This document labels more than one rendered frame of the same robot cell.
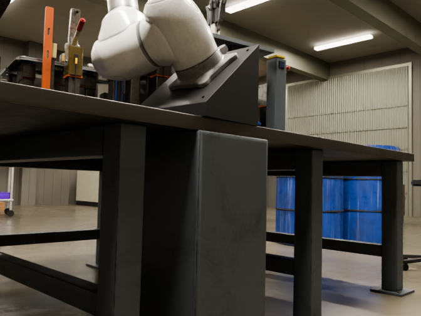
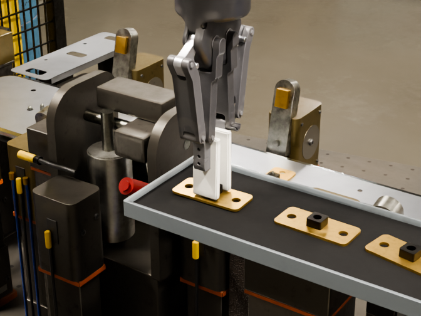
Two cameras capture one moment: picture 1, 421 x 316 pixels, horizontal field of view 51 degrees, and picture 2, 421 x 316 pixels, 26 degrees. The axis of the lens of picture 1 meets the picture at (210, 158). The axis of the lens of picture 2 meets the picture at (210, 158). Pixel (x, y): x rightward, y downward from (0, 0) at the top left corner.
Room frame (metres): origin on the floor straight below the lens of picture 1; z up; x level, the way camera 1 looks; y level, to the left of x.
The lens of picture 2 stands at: (1.64, -0.81, 1.63)
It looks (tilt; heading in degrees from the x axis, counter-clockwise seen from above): 26 degrees down; 68
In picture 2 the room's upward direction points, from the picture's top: straight up
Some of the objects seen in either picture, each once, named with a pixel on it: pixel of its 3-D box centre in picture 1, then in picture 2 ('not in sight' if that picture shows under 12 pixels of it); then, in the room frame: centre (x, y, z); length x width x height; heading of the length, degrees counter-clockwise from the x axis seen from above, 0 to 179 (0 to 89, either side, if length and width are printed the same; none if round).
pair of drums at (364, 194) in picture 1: (338, 193); not in sight; (4.26, -1.24, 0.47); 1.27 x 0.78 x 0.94; 125
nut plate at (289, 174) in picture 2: not in sight; (272, 178); (2.17, 0.28, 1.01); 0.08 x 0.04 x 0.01; 35
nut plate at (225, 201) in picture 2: not in sight; (212, 190); (1.96, -0.01, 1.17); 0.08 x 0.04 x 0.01; 126
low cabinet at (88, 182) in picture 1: (136, 188); not in sight; (9.94, 1.65, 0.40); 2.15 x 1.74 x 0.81; 45
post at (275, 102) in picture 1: (275, 104); not in sight; (2.18, -0.32, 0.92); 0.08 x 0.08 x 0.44; 35
